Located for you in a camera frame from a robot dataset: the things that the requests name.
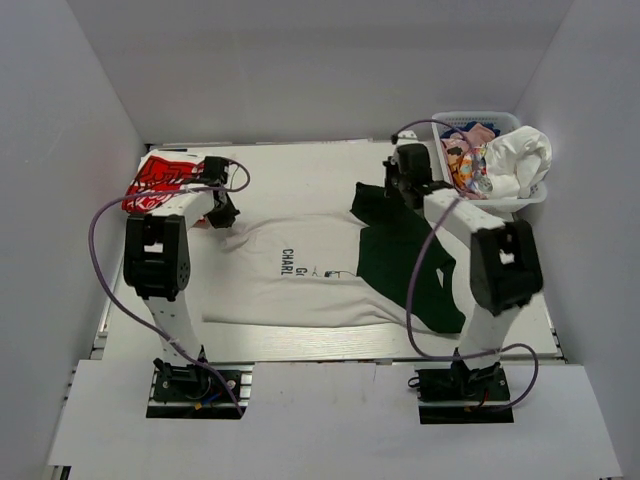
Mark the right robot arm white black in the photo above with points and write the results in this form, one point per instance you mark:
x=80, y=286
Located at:
x=504, y=270

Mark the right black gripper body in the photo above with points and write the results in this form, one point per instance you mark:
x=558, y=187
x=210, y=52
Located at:
x=396, y=185

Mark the pink orange print t-shirt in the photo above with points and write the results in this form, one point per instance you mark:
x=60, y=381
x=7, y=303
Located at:
x=465, y=155

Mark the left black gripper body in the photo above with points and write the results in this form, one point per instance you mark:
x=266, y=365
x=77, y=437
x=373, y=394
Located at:
x=223, y=214

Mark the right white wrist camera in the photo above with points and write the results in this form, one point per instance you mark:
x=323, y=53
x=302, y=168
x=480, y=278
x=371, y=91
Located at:
x=404, y=137

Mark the white colourful print t-shirt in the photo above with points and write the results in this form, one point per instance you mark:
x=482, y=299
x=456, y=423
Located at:
x=517, y=160

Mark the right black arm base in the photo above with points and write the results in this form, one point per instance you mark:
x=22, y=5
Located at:
x=456, y=396

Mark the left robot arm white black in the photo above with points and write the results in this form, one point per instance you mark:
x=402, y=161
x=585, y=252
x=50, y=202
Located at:
x=157, y=261

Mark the white plastic basket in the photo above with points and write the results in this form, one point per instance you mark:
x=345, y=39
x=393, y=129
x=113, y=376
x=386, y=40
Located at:
x=504, y=122

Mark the white green Charlie Brown t-shirt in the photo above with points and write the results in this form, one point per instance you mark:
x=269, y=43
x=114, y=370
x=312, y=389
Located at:
x=336, y=267

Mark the folded red white t-shirt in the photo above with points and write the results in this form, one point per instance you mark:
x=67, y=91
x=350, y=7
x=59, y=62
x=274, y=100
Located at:
x=161, y=172

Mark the blue garment in basket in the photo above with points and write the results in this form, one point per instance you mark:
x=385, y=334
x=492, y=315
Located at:
x=482, y=125

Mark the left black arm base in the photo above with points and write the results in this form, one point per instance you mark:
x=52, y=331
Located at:
x=190, y=392

